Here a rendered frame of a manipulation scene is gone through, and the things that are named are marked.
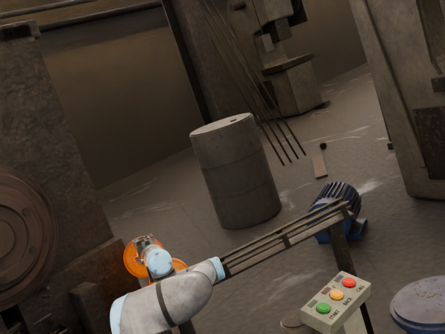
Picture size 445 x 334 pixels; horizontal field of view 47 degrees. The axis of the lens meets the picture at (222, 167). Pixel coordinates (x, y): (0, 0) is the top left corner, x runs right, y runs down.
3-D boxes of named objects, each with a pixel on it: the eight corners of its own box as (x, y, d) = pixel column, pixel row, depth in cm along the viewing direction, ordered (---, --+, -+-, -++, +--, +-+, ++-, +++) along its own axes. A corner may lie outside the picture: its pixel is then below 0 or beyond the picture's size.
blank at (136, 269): (114, 254, 190) (115, 253, 187) (146, 228, 196) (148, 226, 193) (140, 286, 190) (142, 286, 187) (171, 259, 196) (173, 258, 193)
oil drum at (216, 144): (206, 229, 461) (174, 137, 443) (249, 202, 498) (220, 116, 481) (253, 231, 416) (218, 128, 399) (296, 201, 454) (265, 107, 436)
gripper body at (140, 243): (150, 232, 184) (157, 236, 173) (157, 254, 185) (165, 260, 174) (130, 240, 182) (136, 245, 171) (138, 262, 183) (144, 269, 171)
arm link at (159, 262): (155, 281, 157) (144, 257, 156) (148, 275, 168) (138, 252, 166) (178, 270, 159) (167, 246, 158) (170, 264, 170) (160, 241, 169)
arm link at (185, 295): (200, 266, 119) (216, 248, 168) (157, 283, 120) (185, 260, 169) (218, 313, 118) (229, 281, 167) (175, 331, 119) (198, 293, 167)
